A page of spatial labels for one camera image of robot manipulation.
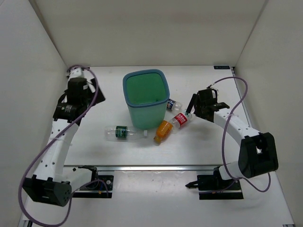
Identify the clear bottle red label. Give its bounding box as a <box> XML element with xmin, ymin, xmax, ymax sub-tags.
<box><xmin>169</xmin><ymin>112</ymin><xmax>193</xmax><ymax>133</ymax></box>

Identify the clear bottle green label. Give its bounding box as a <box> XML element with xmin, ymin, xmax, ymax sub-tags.
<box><xmin>104</xmin><ymin>125</ymin><xmax>148</xmax><ymax>141</ymax></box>

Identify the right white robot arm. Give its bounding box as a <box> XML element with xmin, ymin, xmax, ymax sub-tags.
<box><xmin>186</xmin><ymin>88</ymin><xmax>278</xmax><ymax>190</ymax></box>

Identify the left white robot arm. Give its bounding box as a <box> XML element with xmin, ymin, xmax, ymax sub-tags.
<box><xmin>21</xmin><ymin>66</ymin><xmax>105</xmax><ymax>207</ymax></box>

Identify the green plastic bin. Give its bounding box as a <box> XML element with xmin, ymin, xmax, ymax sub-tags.
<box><xmin>123</xmin><ymin>69</ymin><xmax>170</xmax><ymax>130</ymax></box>

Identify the small bottle blue label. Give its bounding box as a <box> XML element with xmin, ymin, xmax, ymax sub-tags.
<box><xmin>167</xmin><ymin>99</ymin><xmax>183</xmax><ymax>112</ymax></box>

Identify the black label plate right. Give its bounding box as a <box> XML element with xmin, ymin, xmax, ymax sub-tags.
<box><xmin>214</xmin><ymin>65</ymin><xmax>230</xmax><ymax>70</ymax></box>

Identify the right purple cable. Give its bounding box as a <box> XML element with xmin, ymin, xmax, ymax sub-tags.
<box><xmin>208</xmin><ymin>77</ymin><xmax>272</xmax><ymax>192</ymax></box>

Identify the aluminium table edge rail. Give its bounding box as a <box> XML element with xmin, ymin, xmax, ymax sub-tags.
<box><xmin>64</xmin><ymin>165</ymin><xmax>218</xmax><ymax>172</ymax></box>

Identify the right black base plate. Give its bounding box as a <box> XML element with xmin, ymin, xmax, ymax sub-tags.
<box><xmin>185</xmin><ymin>167</ymin><xmax>244</xmax><ymax>200</ymax></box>

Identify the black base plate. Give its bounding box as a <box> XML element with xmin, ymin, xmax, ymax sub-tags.
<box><xmin>185</xmin><ymin>167</ymin><xmax>244</xmax><ymax>200</ymax></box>
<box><xmin>73</xmin><ymin>171</ymin><xmax>114</xmax><ymax>199</ymax></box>

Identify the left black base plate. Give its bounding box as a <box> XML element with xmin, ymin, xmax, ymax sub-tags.
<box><xmin>73</xmin><ymin>171</ymin><xmax>114</xmax><ymax>199</ymax></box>

